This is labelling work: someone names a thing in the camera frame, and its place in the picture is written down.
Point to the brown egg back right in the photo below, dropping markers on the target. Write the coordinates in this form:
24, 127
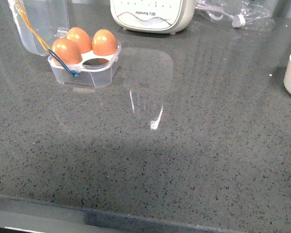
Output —
104, 43

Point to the yellow blue rubber band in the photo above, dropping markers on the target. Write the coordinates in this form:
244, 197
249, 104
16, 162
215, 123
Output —
39, 24

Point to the white Joyoung soymilk machine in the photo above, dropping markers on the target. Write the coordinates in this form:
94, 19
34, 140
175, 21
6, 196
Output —
153, 16

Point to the brown egg back left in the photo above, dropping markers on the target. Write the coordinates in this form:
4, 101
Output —
80, 38

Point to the brown egg front left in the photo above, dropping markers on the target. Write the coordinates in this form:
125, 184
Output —
67, 51

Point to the clear plastic egg box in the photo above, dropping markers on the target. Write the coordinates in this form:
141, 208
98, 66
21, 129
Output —
97, 71

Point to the clear plastic bag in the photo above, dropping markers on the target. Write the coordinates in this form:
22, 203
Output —
237, 14

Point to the brown egg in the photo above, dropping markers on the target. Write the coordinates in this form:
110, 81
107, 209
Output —
80, 38
104, 43
67, 51

